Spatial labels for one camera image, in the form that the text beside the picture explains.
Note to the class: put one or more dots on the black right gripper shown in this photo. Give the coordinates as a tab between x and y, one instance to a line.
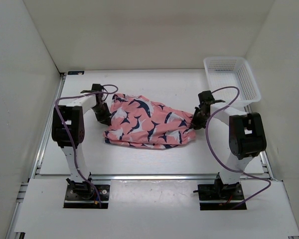
197	125

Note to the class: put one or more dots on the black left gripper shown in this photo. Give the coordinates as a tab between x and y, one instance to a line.
105	119

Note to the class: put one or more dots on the pink shark print shorts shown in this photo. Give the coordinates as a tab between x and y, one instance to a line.
141	123

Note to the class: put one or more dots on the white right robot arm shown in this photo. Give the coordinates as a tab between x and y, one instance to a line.
246	135

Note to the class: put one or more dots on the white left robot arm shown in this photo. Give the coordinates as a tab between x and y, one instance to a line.
68	129

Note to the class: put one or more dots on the white perforated plastic basket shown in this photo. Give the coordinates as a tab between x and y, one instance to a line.
225	72

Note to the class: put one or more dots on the aluminium front frame rail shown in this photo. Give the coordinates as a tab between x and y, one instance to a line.
153	177

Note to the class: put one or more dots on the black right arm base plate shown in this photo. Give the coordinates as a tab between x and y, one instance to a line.
220	197

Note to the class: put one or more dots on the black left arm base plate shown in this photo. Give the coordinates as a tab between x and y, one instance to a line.
74	200

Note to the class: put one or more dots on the aluminium left frame rail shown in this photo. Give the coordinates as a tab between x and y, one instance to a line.
36	164

